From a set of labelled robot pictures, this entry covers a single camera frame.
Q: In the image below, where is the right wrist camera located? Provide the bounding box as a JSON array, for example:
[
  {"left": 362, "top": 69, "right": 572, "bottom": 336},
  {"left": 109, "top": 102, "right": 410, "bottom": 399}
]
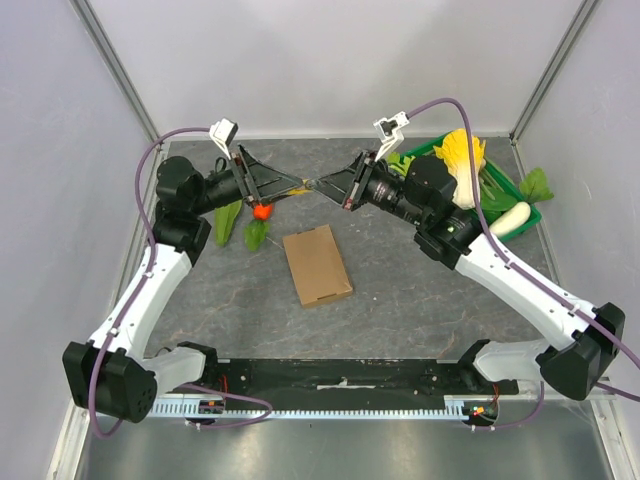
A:
[{"left": 373, "top": 111, "right": 409, "bottom": 161}]

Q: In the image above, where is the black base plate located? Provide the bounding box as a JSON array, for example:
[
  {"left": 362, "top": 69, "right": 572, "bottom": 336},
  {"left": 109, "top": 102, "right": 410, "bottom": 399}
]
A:
[{"left": 200, "top": 358, "right": 519, "bottom": 398}]

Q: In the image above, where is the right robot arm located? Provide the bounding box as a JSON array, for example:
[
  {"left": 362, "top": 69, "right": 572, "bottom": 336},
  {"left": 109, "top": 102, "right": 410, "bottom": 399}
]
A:
[{"left": 307, "top": 152, "right": 625, "bottom": 400}]

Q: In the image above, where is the green bok choy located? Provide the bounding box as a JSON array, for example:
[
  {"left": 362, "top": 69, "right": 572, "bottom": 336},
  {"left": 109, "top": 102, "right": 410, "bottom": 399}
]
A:
[{"left": 481, "top": 187, "right": 518, "bottom": 222}]

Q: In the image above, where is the brown cardboard express box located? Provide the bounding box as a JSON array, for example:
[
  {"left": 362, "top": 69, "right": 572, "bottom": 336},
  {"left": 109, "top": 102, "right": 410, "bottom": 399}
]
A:
[{"left": 283, "top": 225, "right": 353, "bottom": 308}]

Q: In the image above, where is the green plastic tray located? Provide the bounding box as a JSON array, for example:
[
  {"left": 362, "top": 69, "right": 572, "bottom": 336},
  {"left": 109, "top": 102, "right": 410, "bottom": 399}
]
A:
[{"left": 390, "top": 135, "right": 542, "bottom": 242}]

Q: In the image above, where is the yellow utility knife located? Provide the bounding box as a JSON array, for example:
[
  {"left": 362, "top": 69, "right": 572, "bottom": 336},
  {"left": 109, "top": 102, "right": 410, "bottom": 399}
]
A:
[{"left": 286, "top": 185, "right": 312, "bottom": 196}]

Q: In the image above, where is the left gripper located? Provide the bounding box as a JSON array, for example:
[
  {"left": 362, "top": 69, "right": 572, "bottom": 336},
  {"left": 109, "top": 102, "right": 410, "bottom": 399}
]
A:
[{"left": 190, "top": 143, "right": 302, "bottom": 216}]

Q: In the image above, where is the yellow napa cabbage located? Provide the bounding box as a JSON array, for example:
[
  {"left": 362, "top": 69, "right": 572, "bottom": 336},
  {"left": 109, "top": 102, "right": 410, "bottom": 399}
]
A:
[{"left": 434, "top": 128, "right": 486, "bottom": 210}]

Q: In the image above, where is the white radish with leaves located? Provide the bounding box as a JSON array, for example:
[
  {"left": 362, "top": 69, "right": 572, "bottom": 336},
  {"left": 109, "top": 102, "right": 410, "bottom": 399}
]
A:
[{"left": 490, "top": 168, "right": 554, "bottom": 238}]

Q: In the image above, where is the orange carrot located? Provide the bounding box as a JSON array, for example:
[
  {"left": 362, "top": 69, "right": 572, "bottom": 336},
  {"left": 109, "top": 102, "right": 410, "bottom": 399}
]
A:
[{"left": 253, "top": 204, "right": 274, "bottom": 222}]

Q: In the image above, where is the grey slotted cable duct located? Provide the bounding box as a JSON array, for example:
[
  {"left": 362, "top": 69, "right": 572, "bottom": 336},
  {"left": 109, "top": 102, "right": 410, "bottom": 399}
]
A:
[{"left": 148, "top": 395, "right": 491, "bottom": 420}]

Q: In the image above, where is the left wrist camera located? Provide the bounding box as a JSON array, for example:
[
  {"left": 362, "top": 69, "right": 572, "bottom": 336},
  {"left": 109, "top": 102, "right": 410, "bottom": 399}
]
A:
[{"left": 209, "top": 118, "right": 238, "bottom": 160}]

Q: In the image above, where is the green leafy lettuce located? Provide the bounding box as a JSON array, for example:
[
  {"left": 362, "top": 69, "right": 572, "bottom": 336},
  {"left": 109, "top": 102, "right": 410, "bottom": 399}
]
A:
[{"left": 214, "top": 200, "right": 243, "bottom": 246}]

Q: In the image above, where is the green celery stalk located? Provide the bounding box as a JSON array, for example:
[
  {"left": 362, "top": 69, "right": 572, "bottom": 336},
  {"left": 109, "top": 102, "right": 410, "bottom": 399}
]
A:
[{"left": 386, "top": 152, "right": 415, "bottom": 177}]

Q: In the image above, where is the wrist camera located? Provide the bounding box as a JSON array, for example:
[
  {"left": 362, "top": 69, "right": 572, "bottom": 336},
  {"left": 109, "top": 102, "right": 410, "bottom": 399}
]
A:
[
  {"left": 209, "top": 118, "right": 238, "bottom": 160},
  {"left": 373, "top": 111, "right": 409, "bottom": 161}
]

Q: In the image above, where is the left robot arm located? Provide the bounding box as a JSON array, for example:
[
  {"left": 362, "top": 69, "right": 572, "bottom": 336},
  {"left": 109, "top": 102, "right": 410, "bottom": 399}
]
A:
[{"left": 62, "top": 148, "right": 304, "bottom": 423}]

